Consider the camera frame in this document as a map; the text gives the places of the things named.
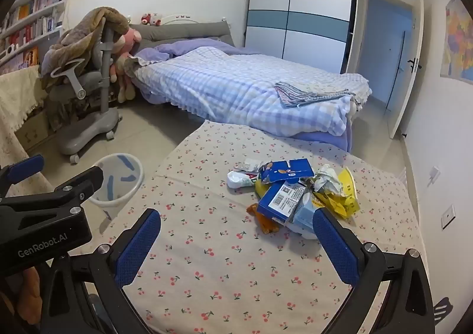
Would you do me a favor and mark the folded striped cloth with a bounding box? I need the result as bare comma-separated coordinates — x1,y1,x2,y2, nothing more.
274,81,351,109

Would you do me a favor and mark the white bookshelf with books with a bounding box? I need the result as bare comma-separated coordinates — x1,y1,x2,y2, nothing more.
0,0,71,76

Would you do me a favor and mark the brown blanket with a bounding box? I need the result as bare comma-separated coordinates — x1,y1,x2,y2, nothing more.
41,7,131,91

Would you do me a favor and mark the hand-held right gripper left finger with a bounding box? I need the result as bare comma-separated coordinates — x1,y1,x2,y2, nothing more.
45,207,162,334

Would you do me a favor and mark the blue carton with orange print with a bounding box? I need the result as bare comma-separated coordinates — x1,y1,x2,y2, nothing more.
259,158,315,185

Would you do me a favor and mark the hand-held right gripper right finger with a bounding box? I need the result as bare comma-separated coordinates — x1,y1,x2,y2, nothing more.
312,207,435,334

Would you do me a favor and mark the red and white plush toy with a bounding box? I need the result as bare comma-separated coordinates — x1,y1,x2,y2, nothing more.
140,12,164,27

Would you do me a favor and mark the white paper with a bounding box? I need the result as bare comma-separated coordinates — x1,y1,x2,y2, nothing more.
312,164,346,196

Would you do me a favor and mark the beige fringed blanket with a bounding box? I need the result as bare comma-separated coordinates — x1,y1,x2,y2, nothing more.
353,77,373,111

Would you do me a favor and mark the white wall switch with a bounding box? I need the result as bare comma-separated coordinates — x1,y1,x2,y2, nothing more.
441,204,457,230

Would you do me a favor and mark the white bed frame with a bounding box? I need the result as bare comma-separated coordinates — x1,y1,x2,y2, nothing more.
126,13,361,124

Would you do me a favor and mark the grey desk chair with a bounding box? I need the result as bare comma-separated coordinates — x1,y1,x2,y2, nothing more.
41,21,123,164

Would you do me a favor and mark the grey headboard cushion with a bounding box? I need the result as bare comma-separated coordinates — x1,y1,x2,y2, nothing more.
127,20,237,51

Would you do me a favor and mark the white and blue wardrobe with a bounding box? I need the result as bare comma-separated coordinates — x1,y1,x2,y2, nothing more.
244,0,361,76

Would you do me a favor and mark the brown snack wrapper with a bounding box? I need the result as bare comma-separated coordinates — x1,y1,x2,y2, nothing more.
247,204,281,235

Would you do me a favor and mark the light blue packet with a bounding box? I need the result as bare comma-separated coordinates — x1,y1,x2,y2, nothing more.
286,201,322,240

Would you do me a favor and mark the cherry print tablecloth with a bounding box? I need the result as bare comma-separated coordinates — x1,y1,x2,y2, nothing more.
100,120,425,334

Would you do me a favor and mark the white door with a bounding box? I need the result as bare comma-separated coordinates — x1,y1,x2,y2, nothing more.
386,0,425,140

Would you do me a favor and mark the yellow paper bowl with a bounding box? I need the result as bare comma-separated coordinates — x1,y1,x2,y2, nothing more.
314,167,361,220

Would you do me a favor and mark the cream lace cloth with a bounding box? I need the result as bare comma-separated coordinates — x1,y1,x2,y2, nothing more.
0,66,47,179

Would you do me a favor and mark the map wall poster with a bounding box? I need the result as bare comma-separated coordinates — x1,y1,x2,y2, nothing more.
440,0,473,83

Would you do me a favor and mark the blue box with barcode label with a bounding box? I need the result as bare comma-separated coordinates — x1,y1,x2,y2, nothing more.
257,180,309,225

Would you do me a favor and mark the pink plush toy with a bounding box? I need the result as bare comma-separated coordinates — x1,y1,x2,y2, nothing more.
110,28,143,103

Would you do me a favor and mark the white and blue waste basket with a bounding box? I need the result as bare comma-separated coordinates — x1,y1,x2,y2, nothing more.
86,154,144,209

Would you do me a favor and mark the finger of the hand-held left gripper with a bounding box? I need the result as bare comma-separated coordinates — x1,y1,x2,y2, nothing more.
0,154,45,196
0,166,105,208

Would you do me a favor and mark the cardboard box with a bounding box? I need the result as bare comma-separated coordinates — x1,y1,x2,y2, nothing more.
15,112,50,151

